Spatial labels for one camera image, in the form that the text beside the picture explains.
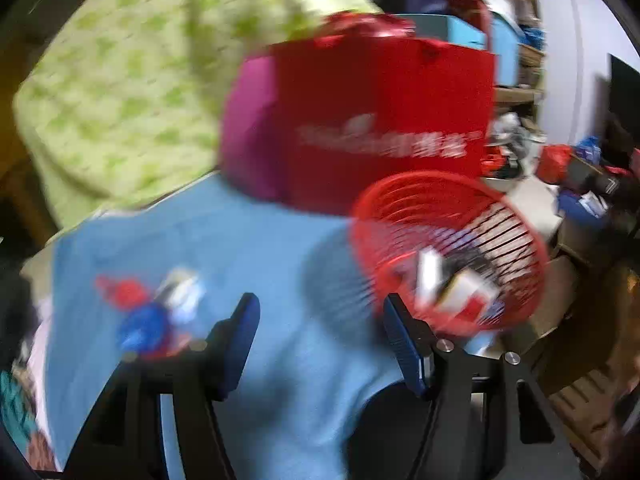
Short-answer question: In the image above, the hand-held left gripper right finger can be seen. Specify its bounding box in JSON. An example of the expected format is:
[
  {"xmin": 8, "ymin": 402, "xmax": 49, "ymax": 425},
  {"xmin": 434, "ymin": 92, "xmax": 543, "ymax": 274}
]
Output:
[{"xmin": 382, "ymin": 294, "xmax": 586, "ymax": 480}]

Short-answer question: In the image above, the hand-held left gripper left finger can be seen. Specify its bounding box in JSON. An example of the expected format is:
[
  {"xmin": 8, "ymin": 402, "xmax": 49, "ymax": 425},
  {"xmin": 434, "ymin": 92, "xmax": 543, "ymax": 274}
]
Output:
[{"xmin": 65, "ymin": 292, "xmax": 261, "ymax": 480}]

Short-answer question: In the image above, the blue face mask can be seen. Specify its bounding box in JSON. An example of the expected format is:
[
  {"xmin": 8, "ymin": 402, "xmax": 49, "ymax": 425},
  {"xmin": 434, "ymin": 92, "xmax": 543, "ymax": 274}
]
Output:
[{"xmin": 155, "ymin": 267, "xmax": 208, "ymax": 323}]

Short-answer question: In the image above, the small white red carton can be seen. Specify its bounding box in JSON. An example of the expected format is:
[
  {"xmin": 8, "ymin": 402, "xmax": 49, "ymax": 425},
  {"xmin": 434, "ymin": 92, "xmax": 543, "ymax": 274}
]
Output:
[{"xmin": 440, "ymin": 267, "xmax": 501, "ymax": 321}]

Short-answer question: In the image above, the blue plastic wrapper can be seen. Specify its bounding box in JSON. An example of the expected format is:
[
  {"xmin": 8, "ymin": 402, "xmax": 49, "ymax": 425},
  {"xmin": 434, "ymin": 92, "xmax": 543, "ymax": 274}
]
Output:
[{"xmin": 117, "ymin": 305, "xmax": 172, "ymax": 357}]

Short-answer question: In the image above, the red frayed cloth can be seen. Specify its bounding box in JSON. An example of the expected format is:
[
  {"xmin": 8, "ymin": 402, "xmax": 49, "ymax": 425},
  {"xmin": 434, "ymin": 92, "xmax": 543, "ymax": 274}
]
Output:
[{"xmin": 95, "ymin": 274, "xmax": 196, "ymax": 362}]

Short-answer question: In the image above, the red plastic basket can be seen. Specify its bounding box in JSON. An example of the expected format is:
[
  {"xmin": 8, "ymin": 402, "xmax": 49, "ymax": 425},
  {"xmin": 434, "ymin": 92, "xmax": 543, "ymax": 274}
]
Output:
[{"xmin": 350, "ymin": 170, "xmax": 550, "ymax": 340}]

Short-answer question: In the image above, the blue bed sheet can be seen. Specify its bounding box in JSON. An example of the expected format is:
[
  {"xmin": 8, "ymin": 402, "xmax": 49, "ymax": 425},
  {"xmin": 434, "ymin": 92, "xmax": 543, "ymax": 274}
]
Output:
[{"xmin": 47, "ymin": 175, "xmax": 501, "ymax": 480}]

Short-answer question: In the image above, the metal bowl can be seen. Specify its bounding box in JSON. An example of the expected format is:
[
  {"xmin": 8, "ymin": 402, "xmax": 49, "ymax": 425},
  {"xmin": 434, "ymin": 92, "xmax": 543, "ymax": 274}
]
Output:
[{"xmin": 482, "ymin": 160, "xmax": 523, "ymax": 196}]

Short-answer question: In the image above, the magenta pillow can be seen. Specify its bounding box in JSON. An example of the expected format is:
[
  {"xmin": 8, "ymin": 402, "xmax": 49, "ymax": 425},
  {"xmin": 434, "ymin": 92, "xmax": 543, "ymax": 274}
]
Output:
[{"xmin": 219, "ymin": 55, "xmax": 291, "ymax": 206}]

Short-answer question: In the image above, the teal cloth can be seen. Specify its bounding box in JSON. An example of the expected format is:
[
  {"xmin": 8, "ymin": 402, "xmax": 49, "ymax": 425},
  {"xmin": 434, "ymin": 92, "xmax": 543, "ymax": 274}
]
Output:
[{"xmin": 0, "ymin": 370, "xmax": 38, "ymax": 456}]

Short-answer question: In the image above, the red paper bag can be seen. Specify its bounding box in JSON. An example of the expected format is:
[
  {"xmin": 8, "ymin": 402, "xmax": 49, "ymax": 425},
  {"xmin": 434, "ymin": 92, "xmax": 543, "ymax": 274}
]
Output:
[{"xmin": 272, "ymin": 35, "xmax": 497, "ymax": 216}]

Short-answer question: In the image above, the green floral quilt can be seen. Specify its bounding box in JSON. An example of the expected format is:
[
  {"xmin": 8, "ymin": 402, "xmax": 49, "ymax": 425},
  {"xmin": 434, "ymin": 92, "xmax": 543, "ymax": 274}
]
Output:
[{"xmin": 12, "ymin": 0, "xmax": 386, "ymax": 211}]

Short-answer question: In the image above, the light blue storage bin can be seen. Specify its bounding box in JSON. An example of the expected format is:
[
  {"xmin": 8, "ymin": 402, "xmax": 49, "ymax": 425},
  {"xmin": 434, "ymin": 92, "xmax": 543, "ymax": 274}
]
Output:
[{"xmin": 487, "ymin": 10, "xmax": 521, "ymax": 86}]

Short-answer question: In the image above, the blue cardboard box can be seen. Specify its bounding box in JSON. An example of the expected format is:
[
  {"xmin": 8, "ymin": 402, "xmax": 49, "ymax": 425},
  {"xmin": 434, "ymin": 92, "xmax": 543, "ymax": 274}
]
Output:
[{"xmin": 405, "ymin": 12, "xmax": 488, "ymax": 51}]

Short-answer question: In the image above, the crumpled red plastic bag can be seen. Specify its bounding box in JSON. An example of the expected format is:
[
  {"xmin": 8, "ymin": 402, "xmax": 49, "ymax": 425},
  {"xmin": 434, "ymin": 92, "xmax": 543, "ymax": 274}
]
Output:
[{"xmin": 315, "ymin": 12, "xmax": 416, "ymax": 41}]

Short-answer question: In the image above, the black monitor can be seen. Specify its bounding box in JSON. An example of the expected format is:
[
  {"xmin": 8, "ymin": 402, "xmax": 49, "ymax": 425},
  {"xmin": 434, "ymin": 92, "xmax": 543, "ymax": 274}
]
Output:
[{"xmin": 607, "ymin": 52, "xmax": 640, "ymax": 171}]

